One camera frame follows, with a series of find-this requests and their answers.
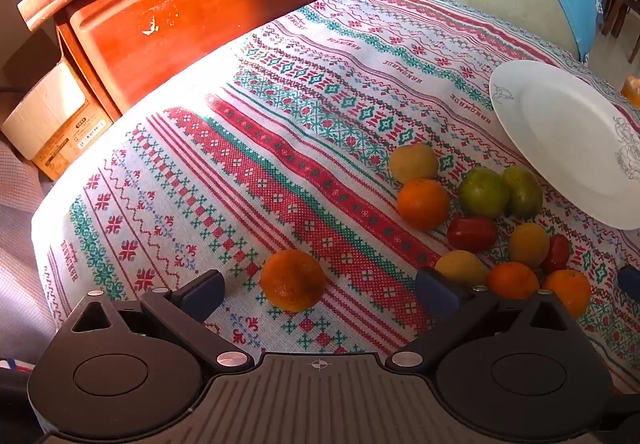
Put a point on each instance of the orange bag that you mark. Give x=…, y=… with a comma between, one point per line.
x=632, y=92

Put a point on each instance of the wooden chair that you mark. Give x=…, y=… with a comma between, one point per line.
x=622, y=8

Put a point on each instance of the orange mandarin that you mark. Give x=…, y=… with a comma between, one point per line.
x=512, y=280
x=569, y=291
x=292, y=280
x=423, y=204

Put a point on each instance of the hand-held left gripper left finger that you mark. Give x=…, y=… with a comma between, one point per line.
x=200, y=296

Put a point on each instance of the white plate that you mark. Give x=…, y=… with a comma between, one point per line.
x=565, y=138

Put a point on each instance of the yellow round fruit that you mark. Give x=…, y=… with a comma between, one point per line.
x=529, y=245
x=413, y=162
x=459, y=268

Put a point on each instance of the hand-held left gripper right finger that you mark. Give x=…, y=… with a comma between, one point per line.
x=437, y=295

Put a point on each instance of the red cherry tomato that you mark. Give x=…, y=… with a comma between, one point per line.
x=557, y=253
x=472, y=234

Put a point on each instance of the red green patterned tablecloth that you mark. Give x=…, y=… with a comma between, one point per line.
x=250, y=148

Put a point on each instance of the green round fruit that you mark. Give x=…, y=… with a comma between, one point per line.
x=525, y=191
x=482, y=193

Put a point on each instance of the cardboard box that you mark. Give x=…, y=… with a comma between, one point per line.
x=50, y=123

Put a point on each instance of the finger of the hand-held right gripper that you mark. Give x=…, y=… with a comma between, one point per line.
x=630, y=281

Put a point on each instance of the grey quilted fabric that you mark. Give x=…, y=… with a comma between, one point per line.
x=20, y=249

